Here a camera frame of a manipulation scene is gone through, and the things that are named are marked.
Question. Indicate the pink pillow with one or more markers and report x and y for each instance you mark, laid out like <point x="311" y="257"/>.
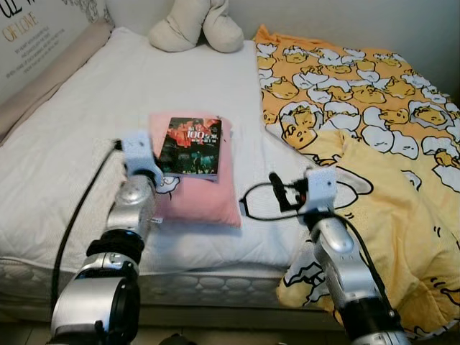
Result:
<point x="201" y="198"/>

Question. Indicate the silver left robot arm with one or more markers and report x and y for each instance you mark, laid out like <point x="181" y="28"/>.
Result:
<point x="133" y="205"/>

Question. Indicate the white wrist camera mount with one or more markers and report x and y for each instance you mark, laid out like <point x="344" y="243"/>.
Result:
<point x="138" y="151"/>
<point x="321" y="188"/>

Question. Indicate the printed white headboard cover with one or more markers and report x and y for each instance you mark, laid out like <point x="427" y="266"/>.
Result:
<point x="29" y="36"/>

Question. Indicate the dark cover book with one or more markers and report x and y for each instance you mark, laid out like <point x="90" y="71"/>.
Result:
<point x="190" y="147"/>

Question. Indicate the beige bed frame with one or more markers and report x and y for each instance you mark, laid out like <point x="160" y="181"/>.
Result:
<point x="50" y="79"/>

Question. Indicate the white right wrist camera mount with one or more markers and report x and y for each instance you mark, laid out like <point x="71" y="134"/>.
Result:
<point x="321" y="188"/>

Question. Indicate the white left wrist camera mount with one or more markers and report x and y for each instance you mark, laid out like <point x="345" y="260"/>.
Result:
<point x="138" y="151"/>

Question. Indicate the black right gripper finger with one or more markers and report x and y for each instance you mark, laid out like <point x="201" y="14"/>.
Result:
<point x="277" y="190"/>

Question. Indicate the beige plush toy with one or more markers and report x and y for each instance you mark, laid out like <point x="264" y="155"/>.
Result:
<point x="194" y="29"/>

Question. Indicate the white quilted bedsheet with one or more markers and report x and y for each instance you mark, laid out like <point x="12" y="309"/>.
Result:
<point x="93" y="93"/>

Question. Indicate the yellow cartoon print blanket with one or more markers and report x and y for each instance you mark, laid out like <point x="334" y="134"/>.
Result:
<point x="359" y="108"/>

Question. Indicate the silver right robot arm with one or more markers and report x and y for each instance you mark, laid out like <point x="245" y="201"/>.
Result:
<point x="338" y="251"/>

